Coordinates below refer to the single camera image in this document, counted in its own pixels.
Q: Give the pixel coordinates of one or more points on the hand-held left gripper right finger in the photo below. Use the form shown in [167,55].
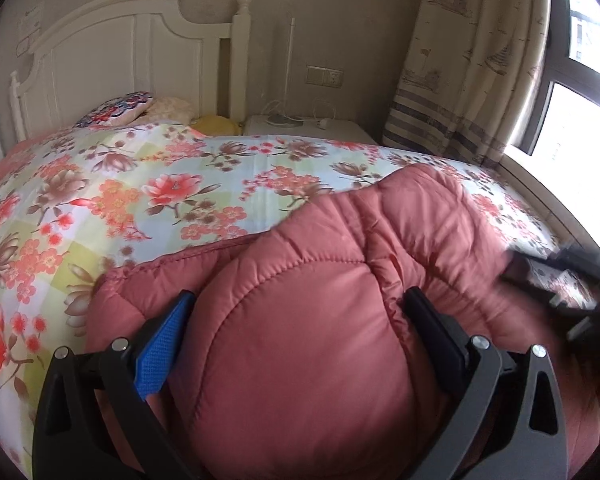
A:
[432,335]

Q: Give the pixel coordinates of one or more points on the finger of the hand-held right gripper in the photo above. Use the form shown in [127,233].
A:
[535,290]
[535,262]

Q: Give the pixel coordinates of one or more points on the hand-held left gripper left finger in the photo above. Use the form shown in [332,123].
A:
[160,355]

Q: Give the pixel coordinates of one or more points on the pink padded jacket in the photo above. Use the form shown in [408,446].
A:
[305,350]

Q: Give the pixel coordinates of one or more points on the window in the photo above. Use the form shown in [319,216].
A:
[575,125]

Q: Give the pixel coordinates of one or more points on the floral bedsheet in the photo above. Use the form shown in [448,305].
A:
[155,195]

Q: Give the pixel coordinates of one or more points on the striped printed curtain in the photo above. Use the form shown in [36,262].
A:
[470,60]

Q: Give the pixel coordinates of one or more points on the white nightstand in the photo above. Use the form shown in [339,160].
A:
[330,132]

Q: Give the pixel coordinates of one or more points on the yellow pillow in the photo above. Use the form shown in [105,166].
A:
[215,125]

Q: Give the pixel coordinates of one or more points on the white charger plug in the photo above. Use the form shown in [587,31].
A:
[324,123]

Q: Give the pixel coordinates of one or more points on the pink cloth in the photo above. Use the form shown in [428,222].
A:
[10,162]

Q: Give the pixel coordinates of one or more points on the peach plush pillow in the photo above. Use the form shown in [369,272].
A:
[172,109]

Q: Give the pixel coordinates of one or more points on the red blue patterned pillow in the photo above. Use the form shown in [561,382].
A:
[115,110]

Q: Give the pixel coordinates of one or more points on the white slim desk lamp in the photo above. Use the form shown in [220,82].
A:
[290,70]

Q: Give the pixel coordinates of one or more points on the white wooden headboard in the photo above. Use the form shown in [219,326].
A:
[120,45]

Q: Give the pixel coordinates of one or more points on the wall socket plate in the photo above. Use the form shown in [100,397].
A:
[324,76]

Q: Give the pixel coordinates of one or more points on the paper note on wall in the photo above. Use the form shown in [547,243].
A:
[30,27]

